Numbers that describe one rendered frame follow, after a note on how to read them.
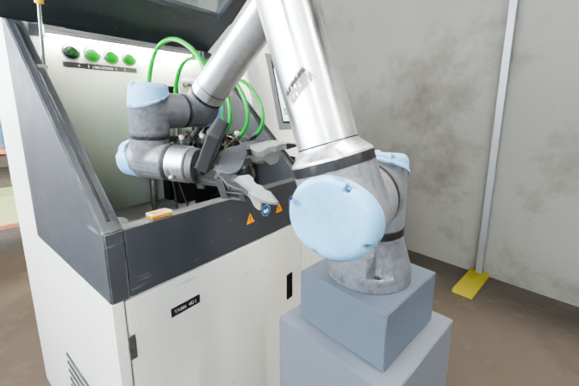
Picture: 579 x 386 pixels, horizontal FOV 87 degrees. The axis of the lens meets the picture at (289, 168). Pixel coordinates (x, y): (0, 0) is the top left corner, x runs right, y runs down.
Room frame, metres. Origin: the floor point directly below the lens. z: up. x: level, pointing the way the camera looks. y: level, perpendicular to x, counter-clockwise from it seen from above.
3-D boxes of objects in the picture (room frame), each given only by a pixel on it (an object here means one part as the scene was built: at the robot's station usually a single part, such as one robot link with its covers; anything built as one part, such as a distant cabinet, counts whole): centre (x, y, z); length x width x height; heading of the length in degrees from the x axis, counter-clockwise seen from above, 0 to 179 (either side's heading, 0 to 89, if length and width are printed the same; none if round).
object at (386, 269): (0.53, -0.15, 0.95); 0.15 x 0.15 x 0.10
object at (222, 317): (0.85, 0.16, 0.44); 0.65 x 0.02 x 0.68; 141
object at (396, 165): (0.52, -0.14, 1.07); 0.13 x 0.12 x 0.14; 150
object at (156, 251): (0.86, 0.17, 0.87); 0.62 x 0.04 x 0.16; 141
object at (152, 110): (0.64, 0.27, 1.20); 0.11 x 0.08 x 0.11; 150
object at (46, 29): (1.18, 0.56, 1.43); 0.54 x 0.03 x 0.02; 141
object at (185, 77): (1.37, 0.41, 1.20); 0.13 x 0.03 x 0.31; 141
